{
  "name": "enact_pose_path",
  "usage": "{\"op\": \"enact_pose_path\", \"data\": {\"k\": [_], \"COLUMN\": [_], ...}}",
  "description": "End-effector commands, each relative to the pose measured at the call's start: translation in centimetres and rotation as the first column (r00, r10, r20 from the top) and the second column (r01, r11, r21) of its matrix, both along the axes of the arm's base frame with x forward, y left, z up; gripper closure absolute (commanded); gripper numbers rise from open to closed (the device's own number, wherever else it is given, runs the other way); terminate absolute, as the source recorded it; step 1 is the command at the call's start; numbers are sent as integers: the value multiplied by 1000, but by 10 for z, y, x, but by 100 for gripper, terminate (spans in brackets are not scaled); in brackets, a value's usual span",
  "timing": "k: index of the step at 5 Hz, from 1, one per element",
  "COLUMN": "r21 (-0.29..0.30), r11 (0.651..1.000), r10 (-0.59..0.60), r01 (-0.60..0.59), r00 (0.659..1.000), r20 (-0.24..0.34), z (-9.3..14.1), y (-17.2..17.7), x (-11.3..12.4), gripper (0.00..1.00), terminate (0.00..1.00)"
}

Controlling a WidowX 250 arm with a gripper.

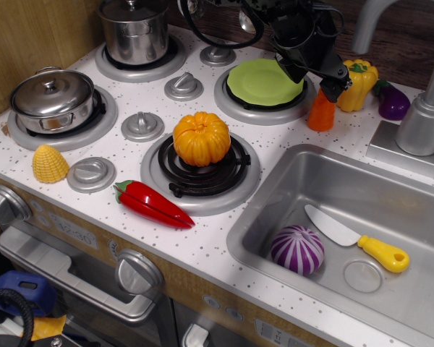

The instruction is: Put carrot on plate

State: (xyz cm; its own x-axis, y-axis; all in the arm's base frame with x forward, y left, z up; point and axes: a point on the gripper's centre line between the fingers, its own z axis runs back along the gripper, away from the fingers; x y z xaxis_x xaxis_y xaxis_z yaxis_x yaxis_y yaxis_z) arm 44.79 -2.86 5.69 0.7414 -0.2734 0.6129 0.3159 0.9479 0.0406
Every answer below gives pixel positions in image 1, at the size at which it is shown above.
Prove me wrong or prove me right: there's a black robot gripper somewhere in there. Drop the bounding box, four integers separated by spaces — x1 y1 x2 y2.
268 1 351 103

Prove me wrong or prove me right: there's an orange toy carrot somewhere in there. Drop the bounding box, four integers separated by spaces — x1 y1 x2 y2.
307 89 336 132

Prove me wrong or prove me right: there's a green plastic plate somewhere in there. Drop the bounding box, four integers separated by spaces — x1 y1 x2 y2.
226 59 305 106

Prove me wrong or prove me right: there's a yellow toy bell pepper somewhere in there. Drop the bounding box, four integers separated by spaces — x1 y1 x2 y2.
336 59 379 112

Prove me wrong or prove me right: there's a purple toy eggplant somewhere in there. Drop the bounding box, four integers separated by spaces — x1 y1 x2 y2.
373 80 411 121

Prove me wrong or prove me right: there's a grey stove knob back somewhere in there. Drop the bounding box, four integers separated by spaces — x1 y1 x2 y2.
200 46 236 67

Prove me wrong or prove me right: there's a grey stove knob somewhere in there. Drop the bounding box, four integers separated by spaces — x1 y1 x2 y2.
200 46 236 67
67 157 116 194
164 72 204 102
121 111 165 142

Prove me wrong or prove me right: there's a silver toy sink basin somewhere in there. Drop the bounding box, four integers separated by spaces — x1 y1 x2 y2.
227 145 434 346

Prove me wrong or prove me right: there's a silver toy faucet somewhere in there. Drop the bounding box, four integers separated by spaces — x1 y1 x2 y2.
351 0 434 178

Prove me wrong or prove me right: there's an orange toy pumpkin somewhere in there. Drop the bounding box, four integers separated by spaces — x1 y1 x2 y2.
173 111 231 167

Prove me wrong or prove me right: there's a grey stove knob middle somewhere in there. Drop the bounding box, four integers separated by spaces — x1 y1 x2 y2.
164 72 204 102

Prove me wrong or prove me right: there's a front right black coil burner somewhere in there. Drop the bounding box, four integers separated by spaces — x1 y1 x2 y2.
140 134 260 216

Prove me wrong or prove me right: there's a purple striped toy onion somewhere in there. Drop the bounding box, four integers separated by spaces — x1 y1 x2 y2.
270 225 325 276

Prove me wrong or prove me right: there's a grey stove knob centre left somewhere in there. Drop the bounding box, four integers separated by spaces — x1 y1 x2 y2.
121 111 165 142

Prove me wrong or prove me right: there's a tall steel pot with lid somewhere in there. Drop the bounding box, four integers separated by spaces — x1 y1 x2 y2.
97 0 169 66

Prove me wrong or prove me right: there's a red toy chili pepper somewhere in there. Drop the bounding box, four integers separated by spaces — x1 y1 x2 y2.
113 180 195 229

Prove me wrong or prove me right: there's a grey stove knob front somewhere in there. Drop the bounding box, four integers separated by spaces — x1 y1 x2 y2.
67 157 116 194

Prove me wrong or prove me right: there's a silver oven dial right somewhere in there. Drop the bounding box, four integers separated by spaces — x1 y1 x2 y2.
114 249 163 296

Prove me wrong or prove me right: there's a silver oven dial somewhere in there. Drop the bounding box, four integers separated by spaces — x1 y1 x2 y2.
0 184 32 225
114 249 163 296

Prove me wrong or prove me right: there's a shallow steel pan with lid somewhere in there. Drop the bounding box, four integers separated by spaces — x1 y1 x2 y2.
10 67 95 134

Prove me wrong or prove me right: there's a yellow toy corn piece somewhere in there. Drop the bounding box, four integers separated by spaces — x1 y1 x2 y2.
32 145 69 184

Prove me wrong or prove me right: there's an oven clock display panel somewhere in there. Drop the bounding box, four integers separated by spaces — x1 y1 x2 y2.
49 213 98 249

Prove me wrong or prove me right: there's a silver oven dial left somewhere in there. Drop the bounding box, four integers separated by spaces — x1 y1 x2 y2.
0 184 32 225

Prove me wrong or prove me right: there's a blue clamp tool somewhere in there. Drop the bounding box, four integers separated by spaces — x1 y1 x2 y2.
0 270 57 317

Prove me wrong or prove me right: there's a back right grey burner ring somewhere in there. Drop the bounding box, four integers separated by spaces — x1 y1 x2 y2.
213 61 317 127

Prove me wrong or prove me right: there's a grey burner ring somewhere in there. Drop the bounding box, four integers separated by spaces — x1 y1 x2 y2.
213 61 317 127
94 34 187 84
7 85 119 152

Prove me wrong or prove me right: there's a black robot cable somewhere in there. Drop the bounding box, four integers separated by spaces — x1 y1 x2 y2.
179 0 265 50

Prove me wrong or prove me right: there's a back left grey burner ring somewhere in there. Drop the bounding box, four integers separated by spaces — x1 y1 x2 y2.
94 34 187 84

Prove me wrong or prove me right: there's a yellow handled toy knife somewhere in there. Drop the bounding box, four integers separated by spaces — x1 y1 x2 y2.
304 205 410 273

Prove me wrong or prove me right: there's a front left grey burner ring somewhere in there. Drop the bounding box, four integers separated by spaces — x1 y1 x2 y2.
7 85 119 152

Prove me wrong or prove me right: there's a silver oven door handle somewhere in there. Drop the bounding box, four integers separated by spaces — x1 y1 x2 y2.
0 227 156 326

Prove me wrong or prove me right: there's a black braided hose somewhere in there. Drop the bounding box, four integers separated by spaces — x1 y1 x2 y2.
0 288 35 347

